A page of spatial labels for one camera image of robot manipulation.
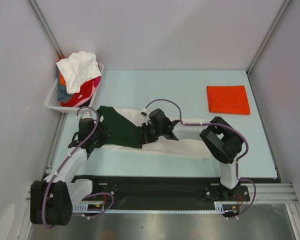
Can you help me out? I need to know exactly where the cream and green t shirt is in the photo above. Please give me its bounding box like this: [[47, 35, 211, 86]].
[[101, 107, 212, 160]]

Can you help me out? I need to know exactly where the right aluminium corner post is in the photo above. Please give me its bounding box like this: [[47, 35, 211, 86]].
[[246, 0, 293, 77]]

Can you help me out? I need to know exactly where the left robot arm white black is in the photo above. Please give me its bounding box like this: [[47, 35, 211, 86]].
[[30, 117, 108, 228]]

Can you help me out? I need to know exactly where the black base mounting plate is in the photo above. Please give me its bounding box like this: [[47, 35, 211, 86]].
[[72, 174, 282, 211]]

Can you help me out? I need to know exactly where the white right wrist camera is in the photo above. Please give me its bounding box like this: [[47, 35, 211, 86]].
[[140, 108, 150, 118]]

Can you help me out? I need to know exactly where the orange garment in basket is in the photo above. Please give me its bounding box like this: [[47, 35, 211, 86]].
[[59, 73, 66, 86]]

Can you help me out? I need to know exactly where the white slotted cable duct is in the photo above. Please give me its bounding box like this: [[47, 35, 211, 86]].
[[73, 202, 239, 216]]

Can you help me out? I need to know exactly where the aluminium corner post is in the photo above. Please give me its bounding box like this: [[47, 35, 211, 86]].
[[246, 0, 293, 77], [27, 0, 64, 58]]

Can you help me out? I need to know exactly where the grey blue garment in basket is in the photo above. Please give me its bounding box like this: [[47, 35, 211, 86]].
[[55, 68, 73, 103]]

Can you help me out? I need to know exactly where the aluminium frame rail front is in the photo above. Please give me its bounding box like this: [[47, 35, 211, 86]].
[[28, 182, 297, 205]]

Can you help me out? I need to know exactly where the red t shirt in basket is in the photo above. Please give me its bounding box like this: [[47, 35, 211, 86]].
[[60, 79, 95, 108]]

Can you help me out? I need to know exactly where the white plastic laundry basket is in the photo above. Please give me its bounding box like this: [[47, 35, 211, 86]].
[[45, 63, 105, 113]]

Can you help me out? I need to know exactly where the white t shirt in basket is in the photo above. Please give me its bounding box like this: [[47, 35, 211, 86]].
[[56, 50, 102, 95]]

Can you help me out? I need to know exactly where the folded orange t shirt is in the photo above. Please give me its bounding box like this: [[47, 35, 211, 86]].
[[206, 85, 251, 115]]

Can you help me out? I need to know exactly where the left aluminium corner post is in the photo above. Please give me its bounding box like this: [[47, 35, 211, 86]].
[[27, 0, 64, 58]]

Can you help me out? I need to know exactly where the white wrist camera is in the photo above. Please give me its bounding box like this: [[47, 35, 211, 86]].
[[76, 111, 93, 120], [140, 108, 150, 118]]

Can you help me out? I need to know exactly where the pink garment in basket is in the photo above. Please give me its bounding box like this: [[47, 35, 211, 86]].
[[92, 76, 102, 94]]

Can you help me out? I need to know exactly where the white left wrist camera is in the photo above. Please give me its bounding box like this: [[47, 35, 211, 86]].
[[76, 111, 93, 120]]

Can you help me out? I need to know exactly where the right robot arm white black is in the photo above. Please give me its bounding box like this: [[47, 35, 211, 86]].
[[141, 108, 244, 201]]

